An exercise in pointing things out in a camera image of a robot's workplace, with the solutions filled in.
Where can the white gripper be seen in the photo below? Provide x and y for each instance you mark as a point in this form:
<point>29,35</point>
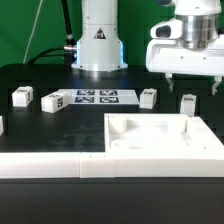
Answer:
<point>187,45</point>

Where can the white square tabletop part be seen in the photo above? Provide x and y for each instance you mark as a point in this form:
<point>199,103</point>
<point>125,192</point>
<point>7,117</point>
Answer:
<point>157,133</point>

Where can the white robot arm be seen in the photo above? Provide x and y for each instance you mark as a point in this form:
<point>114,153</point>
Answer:
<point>100,50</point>

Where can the fiducial tag sheet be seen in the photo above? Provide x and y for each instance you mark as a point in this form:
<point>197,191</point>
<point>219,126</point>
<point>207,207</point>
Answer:
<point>102,96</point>

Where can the green backdrop curtain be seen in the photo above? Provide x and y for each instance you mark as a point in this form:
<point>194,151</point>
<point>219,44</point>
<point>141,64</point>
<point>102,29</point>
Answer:
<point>28,27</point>

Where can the white U-shaped fence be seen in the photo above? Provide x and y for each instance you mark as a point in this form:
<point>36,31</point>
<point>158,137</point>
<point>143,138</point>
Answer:
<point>111,164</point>

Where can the white block at left edge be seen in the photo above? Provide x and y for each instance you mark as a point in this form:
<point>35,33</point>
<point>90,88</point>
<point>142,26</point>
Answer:
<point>1,126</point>

